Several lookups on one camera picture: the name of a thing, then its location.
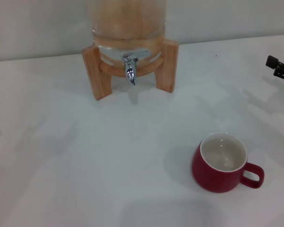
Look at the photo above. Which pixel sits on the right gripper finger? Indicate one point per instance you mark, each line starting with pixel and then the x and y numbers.
pixel 272 62

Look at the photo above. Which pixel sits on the red ceramic cup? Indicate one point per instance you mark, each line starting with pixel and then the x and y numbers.
pixel 210 175

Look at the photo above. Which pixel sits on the chrome faucet tap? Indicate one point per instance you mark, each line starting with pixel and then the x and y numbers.
pixel 130 71

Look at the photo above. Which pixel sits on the clear glass dispenser jar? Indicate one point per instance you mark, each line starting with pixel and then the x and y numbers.
pixel 127 28

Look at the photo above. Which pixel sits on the wooden dispenser stand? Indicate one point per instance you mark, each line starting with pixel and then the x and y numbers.
pixel 99 75

